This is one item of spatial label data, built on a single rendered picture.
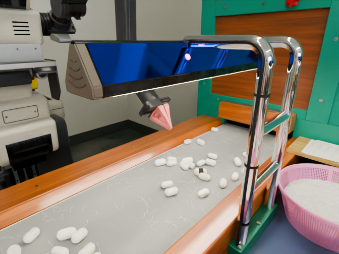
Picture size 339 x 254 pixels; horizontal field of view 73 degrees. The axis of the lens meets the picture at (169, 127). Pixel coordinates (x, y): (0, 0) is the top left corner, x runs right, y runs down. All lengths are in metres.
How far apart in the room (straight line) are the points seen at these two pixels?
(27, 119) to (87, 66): 0.79
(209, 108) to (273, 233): 0.67
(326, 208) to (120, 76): 0.56
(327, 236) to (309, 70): 0.55
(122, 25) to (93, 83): 0.47
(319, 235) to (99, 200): 0.51
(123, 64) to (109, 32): 2.53
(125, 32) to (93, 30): 2.03
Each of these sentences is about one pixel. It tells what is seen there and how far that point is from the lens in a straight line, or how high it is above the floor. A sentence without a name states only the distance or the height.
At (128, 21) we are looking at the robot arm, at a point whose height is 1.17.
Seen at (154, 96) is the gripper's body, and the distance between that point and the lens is 0.73.
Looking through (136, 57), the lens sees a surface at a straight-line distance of 0.36.
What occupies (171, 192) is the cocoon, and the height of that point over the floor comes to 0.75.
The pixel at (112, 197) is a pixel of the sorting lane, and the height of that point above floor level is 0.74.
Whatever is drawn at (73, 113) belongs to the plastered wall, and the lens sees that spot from 2.72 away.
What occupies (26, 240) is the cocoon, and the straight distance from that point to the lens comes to 0.56.
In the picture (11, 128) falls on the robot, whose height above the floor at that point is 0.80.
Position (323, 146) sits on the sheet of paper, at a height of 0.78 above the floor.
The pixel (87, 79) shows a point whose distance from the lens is 0.31.
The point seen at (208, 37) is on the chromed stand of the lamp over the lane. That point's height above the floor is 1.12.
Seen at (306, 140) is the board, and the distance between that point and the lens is 0.96.
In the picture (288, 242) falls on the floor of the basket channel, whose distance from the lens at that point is 0.65.
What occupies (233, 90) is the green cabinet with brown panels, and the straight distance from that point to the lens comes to 1.07.
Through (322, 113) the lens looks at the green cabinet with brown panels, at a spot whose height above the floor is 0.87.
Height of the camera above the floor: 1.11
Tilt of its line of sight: 21 degrees down
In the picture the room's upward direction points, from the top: straight up
